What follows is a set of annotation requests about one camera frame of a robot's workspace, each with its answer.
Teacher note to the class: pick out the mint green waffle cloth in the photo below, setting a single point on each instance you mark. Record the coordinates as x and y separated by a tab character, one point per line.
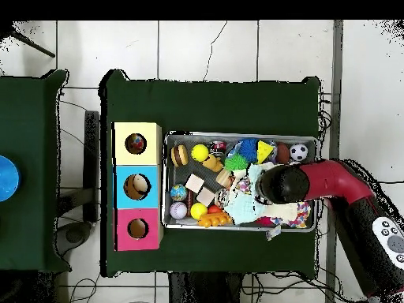
243	211

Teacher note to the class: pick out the multicoloured spotted fabric toy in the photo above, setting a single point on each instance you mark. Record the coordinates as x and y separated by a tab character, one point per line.
135	142

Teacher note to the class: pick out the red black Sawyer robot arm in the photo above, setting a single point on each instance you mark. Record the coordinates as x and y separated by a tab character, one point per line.
331	180

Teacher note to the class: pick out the wooden box with three holes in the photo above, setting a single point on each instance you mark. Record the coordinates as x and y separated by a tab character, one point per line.
139	240

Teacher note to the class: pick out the wooden cube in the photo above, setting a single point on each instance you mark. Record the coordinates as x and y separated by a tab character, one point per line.
205	197
194	183

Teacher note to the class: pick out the wooden toy burger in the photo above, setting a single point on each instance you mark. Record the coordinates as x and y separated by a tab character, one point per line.
179	155

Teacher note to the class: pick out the globe print ball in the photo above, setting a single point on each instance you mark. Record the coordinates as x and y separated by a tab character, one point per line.
178	192

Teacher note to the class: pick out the white baseball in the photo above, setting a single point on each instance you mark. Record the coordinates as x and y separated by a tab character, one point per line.
178	210

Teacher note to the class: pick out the orange toy block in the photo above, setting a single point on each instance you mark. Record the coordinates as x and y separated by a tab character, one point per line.
214	220

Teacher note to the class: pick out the dark green tablecloth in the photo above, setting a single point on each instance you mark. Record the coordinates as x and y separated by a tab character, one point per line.
205	107
31	221

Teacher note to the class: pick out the brown cream ball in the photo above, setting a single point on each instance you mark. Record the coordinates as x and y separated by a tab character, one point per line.
132	189

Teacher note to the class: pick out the black white soccer ball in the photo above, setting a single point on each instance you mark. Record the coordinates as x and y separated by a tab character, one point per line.
298	152

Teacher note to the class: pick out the blue round bowl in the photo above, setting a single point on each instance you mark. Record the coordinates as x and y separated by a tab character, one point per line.
8	178

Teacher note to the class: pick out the black tripod leg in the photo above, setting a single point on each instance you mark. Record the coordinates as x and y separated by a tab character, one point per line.
34	47

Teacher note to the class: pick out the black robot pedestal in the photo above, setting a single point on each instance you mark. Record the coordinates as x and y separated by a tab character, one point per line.
202	290

